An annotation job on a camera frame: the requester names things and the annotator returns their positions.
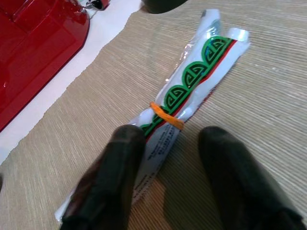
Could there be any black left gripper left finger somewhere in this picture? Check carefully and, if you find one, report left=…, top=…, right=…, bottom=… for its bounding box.
left=59, top=124, right=147, bottom=230

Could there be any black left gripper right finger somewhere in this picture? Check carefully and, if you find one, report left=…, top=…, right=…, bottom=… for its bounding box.
left=198, top=126, right=307, bottom=230

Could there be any orange rubber band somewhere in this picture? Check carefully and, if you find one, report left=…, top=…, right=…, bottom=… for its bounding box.
left=149, top=101, right=185, bottom=131

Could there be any white green printed packet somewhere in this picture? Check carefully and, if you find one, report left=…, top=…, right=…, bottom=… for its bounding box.
left=54, top=9, right=252, bottom=227

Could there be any beige woven table mat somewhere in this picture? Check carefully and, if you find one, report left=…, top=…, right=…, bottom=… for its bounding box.
left=0, top=0, right=307, bottom=230

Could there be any red kitchen appliance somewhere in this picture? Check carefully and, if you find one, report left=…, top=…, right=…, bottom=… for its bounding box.
left=0, top=0, right=91, bottom=133

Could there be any black round dial timer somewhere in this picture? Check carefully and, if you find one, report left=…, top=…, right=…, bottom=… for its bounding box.
left=142, top=0, right=188, bottom=14

